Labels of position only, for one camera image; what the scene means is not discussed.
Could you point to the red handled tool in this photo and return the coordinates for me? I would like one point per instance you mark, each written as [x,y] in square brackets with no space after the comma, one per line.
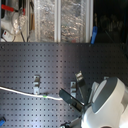
[8,8]

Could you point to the clear plastic bin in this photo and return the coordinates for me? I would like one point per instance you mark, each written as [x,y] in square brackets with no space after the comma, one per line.
[63,20]

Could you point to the grey metal clip upper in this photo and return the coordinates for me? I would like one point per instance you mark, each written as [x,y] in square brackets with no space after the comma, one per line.
[80,79]

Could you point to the blue handled tool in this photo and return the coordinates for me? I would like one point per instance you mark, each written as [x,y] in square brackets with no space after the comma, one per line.
[94,34]

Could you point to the grey metal cable clip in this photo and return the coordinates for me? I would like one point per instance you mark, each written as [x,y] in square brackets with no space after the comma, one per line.
[36,84]

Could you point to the blue object bottom left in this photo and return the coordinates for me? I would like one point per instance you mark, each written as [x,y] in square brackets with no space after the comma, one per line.
[2,120]

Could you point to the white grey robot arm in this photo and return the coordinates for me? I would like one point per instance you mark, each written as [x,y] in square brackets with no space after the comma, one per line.
[105,107]

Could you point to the grey metal clip middle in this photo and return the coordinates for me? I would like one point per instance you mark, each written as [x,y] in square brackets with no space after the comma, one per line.
[73,89]

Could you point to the dark perforated pegboard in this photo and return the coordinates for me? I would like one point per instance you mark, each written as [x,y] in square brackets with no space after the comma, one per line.
[56,64]

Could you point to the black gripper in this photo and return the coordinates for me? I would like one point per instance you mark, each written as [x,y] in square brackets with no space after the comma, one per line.
[87,96]

